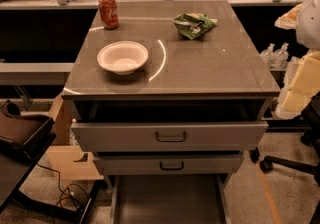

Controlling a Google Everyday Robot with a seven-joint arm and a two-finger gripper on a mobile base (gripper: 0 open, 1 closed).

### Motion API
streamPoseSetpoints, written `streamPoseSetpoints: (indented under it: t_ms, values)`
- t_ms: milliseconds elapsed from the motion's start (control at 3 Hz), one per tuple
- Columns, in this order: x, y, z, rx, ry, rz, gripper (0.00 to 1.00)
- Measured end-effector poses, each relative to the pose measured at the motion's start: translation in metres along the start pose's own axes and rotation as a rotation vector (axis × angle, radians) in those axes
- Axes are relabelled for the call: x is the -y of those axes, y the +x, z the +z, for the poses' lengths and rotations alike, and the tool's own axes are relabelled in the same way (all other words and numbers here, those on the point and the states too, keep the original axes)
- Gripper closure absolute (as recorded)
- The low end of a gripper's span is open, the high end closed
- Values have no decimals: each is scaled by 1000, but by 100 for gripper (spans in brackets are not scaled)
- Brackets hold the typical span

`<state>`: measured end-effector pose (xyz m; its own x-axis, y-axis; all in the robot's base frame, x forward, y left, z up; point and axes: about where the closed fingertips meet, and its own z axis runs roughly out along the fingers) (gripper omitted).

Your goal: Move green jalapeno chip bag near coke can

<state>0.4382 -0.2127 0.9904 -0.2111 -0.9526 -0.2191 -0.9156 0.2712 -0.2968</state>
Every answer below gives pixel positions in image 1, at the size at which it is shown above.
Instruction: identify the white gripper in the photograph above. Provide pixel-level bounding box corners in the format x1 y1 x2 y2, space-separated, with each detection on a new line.
274 0 320 119

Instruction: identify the green jalapeno chip bag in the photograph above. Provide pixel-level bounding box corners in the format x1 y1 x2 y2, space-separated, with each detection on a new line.
173 13 217 40

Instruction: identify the red coke can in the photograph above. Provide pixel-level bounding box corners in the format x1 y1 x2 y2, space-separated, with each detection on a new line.
98 0 119 29

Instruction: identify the clear sanitizer bottle right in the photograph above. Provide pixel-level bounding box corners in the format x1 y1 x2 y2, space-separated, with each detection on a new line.
271 43 289 68

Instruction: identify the clear sanitizer bottle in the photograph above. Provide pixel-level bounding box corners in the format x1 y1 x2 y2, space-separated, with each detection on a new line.
260 43 275 67
271 43 289 68

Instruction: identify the clear sanitizer bottle left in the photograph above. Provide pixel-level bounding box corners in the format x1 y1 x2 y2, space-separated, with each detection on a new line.
260 43 275 67

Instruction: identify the grey top drawer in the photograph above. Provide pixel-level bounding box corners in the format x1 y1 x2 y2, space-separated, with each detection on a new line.
71 121 268 152

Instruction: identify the black office chair base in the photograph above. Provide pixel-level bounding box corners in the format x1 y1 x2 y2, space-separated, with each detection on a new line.
246 99 320 224

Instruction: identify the grey drawer cabinet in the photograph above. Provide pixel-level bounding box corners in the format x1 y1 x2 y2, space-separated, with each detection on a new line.
61 0 281 224

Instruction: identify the grey middle drawer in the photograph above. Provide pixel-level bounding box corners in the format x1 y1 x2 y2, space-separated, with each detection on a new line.
94 154 243 175

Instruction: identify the white paper bowl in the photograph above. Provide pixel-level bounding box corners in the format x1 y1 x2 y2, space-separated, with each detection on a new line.
97 41 149 75

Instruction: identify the grey open bottom drawer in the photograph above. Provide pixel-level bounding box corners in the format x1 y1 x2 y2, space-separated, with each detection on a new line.
110 175 231 224

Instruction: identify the cardboard box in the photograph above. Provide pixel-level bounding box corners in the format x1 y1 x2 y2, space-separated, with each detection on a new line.
47 95 103 181

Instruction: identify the black floor cable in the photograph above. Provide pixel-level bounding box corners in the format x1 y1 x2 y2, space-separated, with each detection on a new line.
34 162 91 224

